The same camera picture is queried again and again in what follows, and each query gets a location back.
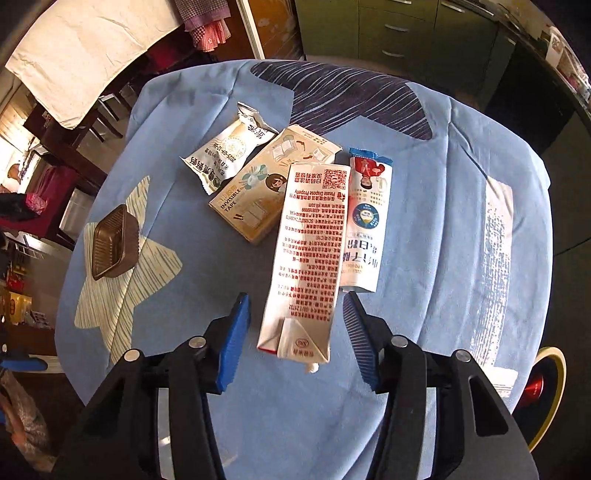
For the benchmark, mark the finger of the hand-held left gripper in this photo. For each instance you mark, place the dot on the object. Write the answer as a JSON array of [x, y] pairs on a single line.
[[27, 364]]

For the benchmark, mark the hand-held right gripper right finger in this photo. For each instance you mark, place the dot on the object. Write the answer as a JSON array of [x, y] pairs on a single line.
[[362, 346]]

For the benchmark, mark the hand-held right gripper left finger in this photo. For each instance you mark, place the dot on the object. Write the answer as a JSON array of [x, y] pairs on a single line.
[[235, 341]]

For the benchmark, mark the white red print milk carton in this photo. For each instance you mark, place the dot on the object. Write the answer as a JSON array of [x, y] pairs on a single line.
[[309, 249]]

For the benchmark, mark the yellow rimmed dark bin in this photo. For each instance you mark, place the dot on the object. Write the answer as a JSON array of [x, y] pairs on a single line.
[[556, 369]]

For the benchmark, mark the clear plastic bag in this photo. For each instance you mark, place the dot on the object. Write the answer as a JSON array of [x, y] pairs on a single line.
[[25, 415]]

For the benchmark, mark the white blue drink pouch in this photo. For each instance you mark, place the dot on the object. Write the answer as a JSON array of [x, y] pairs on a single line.
[[367, 230]]

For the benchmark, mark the blue printed tablecloth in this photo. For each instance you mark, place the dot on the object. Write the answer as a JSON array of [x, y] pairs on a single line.
[[438, 258]]

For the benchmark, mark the beige cardboard tape box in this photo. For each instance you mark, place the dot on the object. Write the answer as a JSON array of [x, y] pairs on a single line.
[[256, 203]]

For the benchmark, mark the brown plastic tray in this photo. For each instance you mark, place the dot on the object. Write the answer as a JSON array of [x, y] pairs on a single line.
[[113, 247]]

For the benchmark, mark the white snack wrapper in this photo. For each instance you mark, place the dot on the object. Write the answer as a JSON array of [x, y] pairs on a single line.
[[226, 152]]

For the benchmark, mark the dark wooden chair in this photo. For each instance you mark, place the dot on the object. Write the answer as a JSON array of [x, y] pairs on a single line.
[[108, 104]]

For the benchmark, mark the frosted glass sliding door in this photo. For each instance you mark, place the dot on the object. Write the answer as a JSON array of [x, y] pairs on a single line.
[[277, 32]]

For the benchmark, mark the white hanging cloth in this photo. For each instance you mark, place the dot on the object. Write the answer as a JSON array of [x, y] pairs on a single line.
[[83, 55]]

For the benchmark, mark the pink checked apron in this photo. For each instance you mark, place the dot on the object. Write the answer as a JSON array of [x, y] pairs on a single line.
[[207, 27]]

